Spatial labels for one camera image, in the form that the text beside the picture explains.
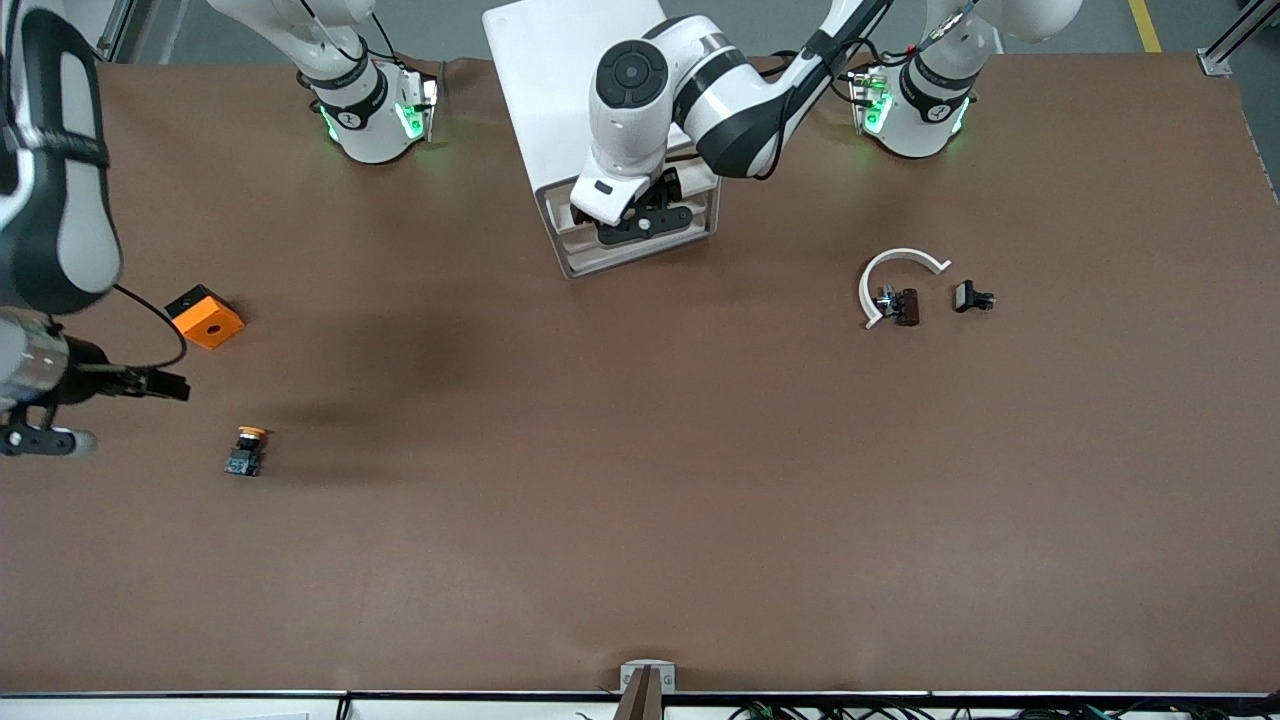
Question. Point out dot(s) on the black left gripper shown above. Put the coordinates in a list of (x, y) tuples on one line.
[(667, 187)]

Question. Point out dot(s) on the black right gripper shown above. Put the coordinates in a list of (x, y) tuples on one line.
[(88, 381)]

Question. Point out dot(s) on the beige drawer with button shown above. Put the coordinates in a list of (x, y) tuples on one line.
[(705, 215)]

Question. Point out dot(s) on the orange push button switch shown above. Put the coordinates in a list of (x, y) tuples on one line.
[(245, 455)]

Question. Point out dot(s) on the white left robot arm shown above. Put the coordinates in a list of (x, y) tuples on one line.
[(640, 120)]

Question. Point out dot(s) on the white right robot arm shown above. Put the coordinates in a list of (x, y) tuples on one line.
[(60, 200)]

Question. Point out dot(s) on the white drawer cabinet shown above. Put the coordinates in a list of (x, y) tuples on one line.
[(545, 100)]

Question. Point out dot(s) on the orange and black box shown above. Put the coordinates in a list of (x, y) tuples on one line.
[(210, 325)]

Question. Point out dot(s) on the metal connector plate green lights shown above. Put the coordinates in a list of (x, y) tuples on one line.
[(872, 100), (420, 110)]

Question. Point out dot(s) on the dark brown small component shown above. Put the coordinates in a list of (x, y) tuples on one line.
[(908, 307)]

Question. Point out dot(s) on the small black clip component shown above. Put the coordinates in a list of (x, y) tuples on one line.
[(966, 296)]

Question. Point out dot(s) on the aluminium frame profile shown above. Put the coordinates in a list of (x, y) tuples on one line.
[(120, 20), (1215, 62)]

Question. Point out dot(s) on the white table frame rail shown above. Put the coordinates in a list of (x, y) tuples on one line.
[(450, 708)]

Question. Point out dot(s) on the grey metal bracket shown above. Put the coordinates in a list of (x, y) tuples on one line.
[(630, 675)]

